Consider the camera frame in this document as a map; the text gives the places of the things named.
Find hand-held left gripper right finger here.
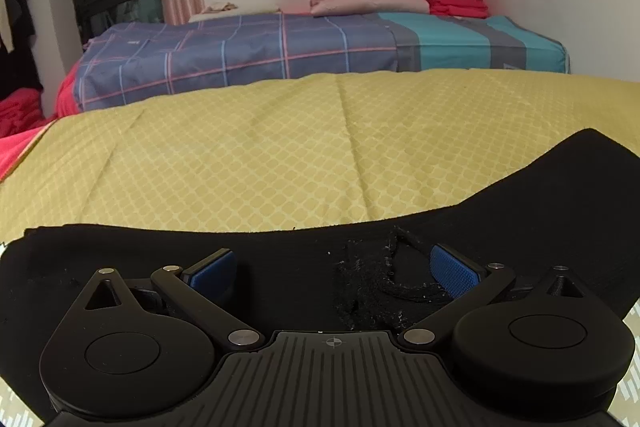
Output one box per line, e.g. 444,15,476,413
397,244,597,350

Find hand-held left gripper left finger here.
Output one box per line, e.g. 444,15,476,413
77,248,267,351

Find black pants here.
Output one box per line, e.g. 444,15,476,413
0,128,640,427

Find yellow patterned cloth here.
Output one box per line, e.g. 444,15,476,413
0,68,640,244

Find red bed sheet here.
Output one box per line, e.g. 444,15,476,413
54,58,86,118

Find plaid and teal striped quilt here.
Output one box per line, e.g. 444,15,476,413
72,12,574,112

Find red cloth pile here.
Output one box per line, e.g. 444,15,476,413
0,87,52,138

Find beige pillow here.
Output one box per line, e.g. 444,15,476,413
188,1,284,23

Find folded pale pink blanket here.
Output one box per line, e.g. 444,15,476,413
309,0,431,16

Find black hanging garment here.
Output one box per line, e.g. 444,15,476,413
0,0,44,96

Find beige hanging garment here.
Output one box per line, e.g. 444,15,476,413
0,0,14,54

